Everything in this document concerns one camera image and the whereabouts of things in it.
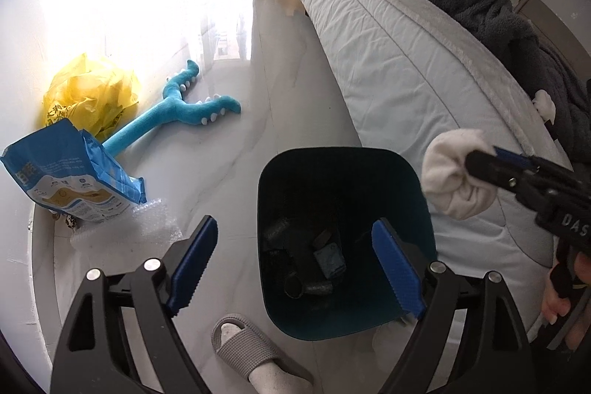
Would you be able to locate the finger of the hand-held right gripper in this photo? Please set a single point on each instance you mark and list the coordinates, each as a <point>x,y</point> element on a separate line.
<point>515,156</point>
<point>498,172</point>

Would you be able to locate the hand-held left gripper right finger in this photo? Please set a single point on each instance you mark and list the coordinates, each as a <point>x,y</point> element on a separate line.
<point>399,269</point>

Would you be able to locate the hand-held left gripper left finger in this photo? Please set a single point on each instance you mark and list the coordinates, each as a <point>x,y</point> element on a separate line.
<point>194,269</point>

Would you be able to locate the white sock ball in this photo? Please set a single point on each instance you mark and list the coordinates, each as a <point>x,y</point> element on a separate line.
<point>448,186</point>
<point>545,103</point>

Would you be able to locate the blue tissue packet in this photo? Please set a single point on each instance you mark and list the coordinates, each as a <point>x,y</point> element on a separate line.
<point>330,262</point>

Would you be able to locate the dark teal plastic bin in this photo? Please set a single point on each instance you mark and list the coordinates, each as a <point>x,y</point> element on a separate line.
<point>323,181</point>

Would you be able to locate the person's right hand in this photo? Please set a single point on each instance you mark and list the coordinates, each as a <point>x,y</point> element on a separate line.
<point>551,306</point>

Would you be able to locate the clear bubble wrap piece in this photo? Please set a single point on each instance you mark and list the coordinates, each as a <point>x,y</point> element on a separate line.
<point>147,228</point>

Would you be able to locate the black foam roll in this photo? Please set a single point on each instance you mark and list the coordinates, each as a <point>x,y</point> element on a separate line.
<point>318,288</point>
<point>277,232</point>

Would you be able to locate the grey slipper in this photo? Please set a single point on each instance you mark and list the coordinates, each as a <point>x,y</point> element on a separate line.
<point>244,348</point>

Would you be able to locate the small spotted toy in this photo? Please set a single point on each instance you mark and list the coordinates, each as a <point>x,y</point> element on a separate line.
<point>70,222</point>

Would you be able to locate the person's white socked foot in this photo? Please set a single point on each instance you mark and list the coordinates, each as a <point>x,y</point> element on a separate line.
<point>272,378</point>

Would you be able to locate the beige headboard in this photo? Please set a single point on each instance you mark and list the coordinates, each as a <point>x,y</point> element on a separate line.
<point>554,13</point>

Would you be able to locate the dark grey fleece blanket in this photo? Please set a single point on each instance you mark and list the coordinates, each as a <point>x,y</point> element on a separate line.
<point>485,6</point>

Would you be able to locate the light grey bed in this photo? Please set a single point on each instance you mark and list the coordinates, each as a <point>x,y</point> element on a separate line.
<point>392,52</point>

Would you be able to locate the blue plush toy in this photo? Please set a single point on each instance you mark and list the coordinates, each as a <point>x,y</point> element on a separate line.
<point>161,108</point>

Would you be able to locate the blue paper bag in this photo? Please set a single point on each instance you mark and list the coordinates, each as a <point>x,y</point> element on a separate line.
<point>60,172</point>

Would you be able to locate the yellow plastic bag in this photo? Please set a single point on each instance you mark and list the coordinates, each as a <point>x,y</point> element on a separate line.
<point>87,89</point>

